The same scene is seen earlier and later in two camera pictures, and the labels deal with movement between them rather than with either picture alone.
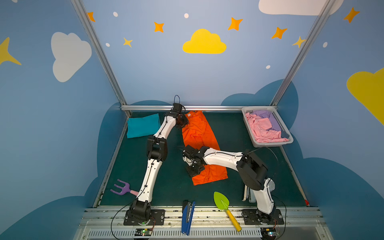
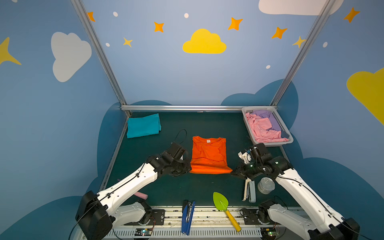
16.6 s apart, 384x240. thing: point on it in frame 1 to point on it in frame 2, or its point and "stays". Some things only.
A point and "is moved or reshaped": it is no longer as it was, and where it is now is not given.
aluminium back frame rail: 201,107 stays
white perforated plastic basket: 266,126 stays
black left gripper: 182,120 to 182,163
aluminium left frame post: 81,10 stays
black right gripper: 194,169 to 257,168
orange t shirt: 198,131 is moved or reshaped
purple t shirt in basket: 263,114 stays
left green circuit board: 143,232 stays
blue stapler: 187,210 stays
